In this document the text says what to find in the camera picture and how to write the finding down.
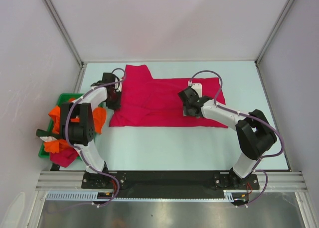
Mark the magenta t shirt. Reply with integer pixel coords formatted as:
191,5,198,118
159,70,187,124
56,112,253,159
109,65,227,128

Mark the black white garment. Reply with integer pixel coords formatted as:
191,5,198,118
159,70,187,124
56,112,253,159
36,129,61,142

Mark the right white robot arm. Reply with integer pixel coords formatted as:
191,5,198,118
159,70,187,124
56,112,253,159
178,86,277,189

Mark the orange t shirt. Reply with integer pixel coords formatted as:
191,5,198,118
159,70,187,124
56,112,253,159
44,98,107,154

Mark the aluminium frame rail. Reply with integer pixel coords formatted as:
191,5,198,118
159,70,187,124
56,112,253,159
35,171,308,192

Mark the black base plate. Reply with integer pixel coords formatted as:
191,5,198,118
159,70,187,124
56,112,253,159
81,170,260,200

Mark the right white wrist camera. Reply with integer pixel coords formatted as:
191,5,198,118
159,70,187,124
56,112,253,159
188,81,202,97

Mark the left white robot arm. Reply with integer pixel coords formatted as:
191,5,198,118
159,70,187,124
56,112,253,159
59,71,123,188

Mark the green plastic bin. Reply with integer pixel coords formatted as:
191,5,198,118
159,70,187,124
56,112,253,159
38,93,83,159

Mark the white slotted cable duct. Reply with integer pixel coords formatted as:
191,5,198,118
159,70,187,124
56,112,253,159
46,191,248,203

